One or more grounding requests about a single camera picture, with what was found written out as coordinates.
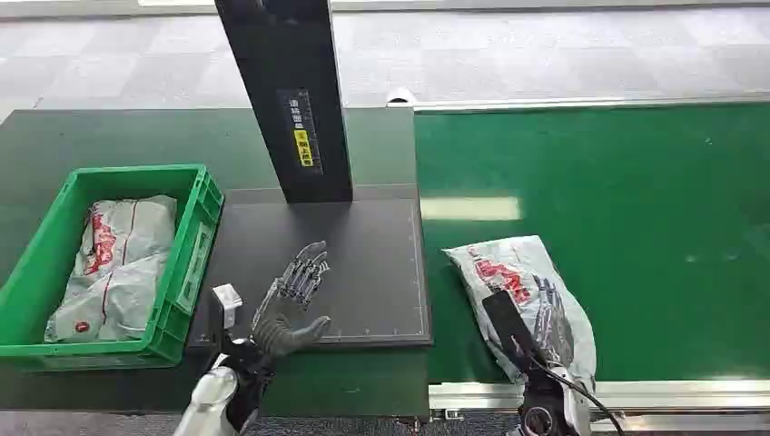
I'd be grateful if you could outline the green conveyor belt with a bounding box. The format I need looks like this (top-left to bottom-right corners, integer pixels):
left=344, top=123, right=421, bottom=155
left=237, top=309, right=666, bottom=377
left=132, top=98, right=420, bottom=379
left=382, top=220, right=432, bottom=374
left=413, top=102, right=770, bottom=386

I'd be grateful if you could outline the yellow warning label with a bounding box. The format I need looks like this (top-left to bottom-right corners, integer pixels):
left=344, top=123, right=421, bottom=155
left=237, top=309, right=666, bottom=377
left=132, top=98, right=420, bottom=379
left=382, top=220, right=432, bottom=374
left=292, top=128, right=316, bottom=168

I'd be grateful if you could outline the black weighing platform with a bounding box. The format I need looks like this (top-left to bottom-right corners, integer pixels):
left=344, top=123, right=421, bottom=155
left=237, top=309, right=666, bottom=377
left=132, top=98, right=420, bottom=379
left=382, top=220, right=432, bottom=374
left=186, top=184, right=435, bottom=352

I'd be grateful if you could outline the grey parcel bag red logo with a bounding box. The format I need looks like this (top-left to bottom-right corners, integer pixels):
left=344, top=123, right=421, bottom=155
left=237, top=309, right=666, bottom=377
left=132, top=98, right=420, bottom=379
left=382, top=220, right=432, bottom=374
left=441, top=234, right=598, bottom=393

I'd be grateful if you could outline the aluminium conveyor frame rail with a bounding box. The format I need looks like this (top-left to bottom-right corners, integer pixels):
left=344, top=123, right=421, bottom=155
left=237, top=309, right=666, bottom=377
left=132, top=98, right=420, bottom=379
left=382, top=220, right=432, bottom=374
left=386, top=92, right=770, bottom=114
left=428, top=377, right=770, bottom=434

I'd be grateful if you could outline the grey parcel bag red print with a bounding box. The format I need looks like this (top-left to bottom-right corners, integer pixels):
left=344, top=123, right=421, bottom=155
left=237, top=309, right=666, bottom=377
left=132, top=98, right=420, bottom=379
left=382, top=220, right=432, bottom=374
left=44, top=193, right=179, bottom=345

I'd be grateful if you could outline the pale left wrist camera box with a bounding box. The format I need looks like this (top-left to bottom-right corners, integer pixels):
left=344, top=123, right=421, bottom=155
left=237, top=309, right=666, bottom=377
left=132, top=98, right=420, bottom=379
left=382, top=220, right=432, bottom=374
left=206, top=282, right=244, bottom=357

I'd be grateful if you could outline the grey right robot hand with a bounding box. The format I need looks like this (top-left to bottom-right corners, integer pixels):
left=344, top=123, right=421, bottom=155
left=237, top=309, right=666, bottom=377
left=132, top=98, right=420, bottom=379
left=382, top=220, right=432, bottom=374
left=480, top=275, right=577, bottom=373

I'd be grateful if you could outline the black cable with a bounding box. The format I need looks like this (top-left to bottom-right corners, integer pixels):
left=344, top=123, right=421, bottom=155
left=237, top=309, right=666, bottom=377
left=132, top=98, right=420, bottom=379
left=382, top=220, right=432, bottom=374
left=509, top=334, right=628, bottom=436

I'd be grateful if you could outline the black scanner column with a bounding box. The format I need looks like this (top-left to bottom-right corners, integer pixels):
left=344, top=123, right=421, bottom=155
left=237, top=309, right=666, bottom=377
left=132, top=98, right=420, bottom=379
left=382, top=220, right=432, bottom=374
left=213, top=0, right=355, bottom=205

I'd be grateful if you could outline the white crate label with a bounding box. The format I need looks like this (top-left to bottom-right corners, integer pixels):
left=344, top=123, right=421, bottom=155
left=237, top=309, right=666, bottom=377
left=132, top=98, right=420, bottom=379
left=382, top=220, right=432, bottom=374
left=175, top=222, right=215, bottom=314

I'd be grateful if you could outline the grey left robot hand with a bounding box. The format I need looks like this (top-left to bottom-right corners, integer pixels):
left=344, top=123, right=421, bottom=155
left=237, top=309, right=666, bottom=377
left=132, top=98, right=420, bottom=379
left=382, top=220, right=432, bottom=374
left=251, top=240, right=332, bottom=360

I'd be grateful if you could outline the green plastic crate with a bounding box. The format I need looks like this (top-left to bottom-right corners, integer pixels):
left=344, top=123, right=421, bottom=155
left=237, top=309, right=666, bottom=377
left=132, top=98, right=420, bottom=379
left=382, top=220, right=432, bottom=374
left=0, top=163, right=225, bottom=372

